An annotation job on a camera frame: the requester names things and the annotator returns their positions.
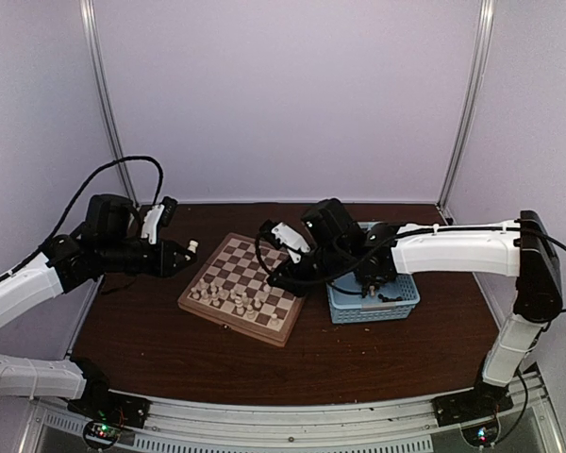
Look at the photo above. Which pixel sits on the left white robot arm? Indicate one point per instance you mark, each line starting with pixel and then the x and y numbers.
pixel 22 289

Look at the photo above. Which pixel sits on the aluminium frame post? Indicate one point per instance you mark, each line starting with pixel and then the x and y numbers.
pixel 90 28
pixel 480 55

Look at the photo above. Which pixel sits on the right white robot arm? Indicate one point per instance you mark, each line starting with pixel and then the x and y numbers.
pixel 519 248

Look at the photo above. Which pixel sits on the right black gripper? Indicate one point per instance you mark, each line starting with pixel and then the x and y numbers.
pixel 296 290

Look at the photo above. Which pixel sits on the white king chess piece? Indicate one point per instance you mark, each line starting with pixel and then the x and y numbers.
pixel 193 245

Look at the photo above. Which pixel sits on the white queen chess piece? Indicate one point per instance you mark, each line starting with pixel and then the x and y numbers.
pixel 239 307

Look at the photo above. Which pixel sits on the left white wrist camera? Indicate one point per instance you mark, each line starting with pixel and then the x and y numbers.
pixel 160 215

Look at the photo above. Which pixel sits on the front aluminium rail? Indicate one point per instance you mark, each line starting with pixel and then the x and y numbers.
pixel 401 425

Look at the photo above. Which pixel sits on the right aluminium frame post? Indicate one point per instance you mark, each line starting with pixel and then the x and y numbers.
pixel 480 55

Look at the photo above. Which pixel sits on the wooden folding chess board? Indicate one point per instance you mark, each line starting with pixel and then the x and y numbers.
pixel 231 290

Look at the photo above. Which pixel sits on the light blue plastic basket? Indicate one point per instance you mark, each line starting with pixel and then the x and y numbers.
pixel 348 297

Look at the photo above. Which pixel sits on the dark chess pieces pile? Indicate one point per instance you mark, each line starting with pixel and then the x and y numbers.
pixel 389 292

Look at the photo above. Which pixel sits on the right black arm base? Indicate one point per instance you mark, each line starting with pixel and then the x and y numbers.
pixel 484 400

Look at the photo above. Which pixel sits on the left aluminium frame post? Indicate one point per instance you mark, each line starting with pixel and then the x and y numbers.
pixel 90 28

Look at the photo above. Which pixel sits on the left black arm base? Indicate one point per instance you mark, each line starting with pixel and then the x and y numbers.
pixel 108 406

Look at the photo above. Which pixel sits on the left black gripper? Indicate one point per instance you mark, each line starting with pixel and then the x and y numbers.
pixel 163 266

